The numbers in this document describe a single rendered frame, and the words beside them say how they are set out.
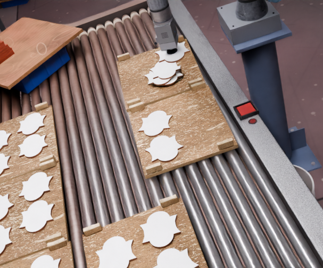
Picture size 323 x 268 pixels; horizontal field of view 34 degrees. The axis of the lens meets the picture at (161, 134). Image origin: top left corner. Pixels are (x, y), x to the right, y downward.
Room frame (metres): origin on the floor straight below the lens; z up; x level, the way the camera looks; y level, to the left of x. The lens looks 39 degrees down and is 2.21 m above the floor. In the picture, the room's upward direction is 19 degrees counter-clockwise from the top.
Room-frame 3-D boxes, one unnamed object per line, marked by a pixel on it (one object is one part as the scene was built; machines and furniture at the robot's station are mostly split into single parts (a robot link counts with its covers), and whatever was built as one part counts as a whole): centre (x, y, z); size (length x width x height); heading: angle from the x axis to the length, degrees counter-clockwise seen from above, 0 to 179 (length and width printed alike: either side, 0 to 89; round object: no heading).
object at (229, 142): (1.41, -0.20, 0.95); 0.06 x 0.02 x 0.03; 89
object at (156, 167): (1.41, 0.07, 0.95); 0.06 x 0.02 x 0.03; 89
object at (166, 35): (1.83, -0.14, 1.23); 0.10 x 0.09 x 0.16; 71
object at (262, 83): (2.21, -0.59, 0.44); 0.38 x 0.38 x 0.87; 89
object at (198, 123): (1.61, -0.07, 0.93); 0.41 x 0.35 x 0.02; 179
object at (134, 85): (2.03, -0.08, 0.93); 0.41 x 0.35 x 0.02; 178
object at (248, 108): (1.58, -0.34, 0.92); 0.06 x 0.06 x 0.01; 2
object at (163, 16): (1.83, -0.15, 1.30); 0.08 x 0.08 x 0.05
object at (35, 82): (2.46, 0.52, 0.97); 0.31 x 0.31 x 0.10; 39
